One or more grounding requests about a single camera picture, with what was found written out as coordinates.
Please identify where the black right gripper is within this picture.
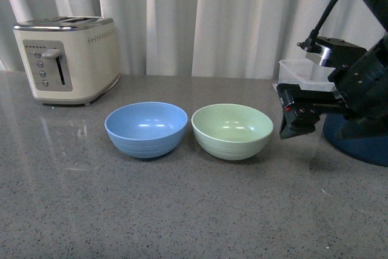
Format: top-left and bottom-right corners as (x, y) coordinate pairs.
(276, 40), (387, 139)

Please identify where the green bowl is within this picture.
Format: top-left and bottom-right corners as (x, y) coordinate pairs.
(191, 104), (273, 161)

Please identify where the blue bowl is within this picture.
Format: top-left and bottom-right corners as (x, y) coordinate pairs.
(104, 102), (188, 159)

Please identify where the clear plastic food container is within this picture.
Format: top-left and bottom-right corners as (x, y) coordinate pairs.
(273, 59), (335, 92)

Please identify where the blue pot with glass lid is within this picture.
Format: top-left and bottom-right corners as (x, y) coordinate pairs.
(323, 114), (387, 167)

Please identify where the cream two-slot toaster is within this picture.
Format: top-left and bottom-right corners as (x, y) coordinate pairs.
(13, 16), (120, 104)

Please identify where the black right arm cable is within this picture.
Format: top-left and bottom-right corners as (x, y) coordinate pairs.
(296, 0), (374, 51)

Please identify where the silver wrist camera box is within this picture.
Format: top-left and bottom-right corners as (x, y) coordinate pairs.
(306, 36), (367, 68)

